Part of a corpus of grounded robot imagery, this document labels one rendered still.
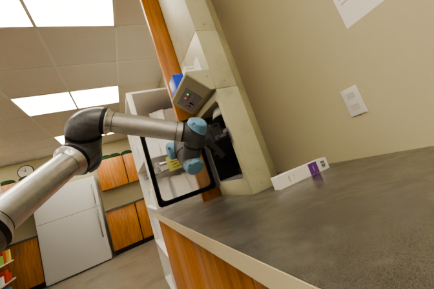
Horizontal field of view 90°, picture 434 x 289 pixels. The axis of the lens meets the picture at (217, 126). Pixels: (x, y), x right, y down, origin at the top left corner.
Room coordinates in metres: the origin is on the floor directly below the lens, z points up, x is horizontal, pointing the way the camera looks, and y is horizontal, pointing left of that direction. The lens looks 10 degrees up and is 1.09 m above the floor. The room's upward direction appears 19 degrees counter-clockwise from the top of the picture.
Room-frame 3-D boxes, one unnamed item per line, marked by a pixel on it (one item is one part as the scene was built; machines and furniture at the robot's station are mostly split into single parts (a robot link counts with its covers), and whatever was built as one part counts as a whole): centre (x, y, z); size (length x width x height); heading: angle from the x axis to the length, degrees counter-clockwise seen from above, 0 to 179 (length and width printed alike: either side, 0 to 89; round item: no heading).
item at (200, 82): (1.03, 0.07, 1.46); 0.32 x 0.11 x 0.10; 26
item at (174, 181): (1.15, 0.25, 1.19); 0.30 x 0.01 x 0.40; 106
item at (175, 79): (1.10, 0.11, 1.56); 0.10 x 0.10 x 0.09; 26
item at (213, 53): (1.12, -0.09, 1.33); 0.32 x 0.25 x 0.77; 26
